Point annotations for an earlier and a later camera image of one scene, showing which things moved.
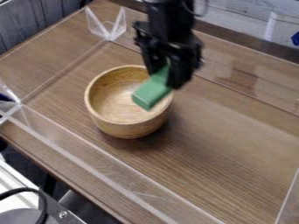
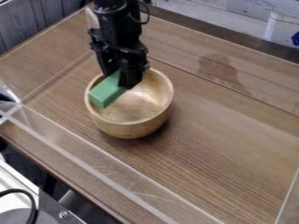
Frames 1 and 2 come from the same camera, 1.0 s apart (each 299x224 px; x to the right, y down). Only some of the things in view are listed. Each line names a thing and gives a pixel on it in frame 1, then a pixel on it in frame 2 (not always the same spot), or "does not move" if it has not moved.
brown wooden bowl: [115, 113] does not move
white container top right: [283, 28] does not move
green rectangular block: [154, 90] → [107, 89]
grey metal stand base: [58, 215] does not move
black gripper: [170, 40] → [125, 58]
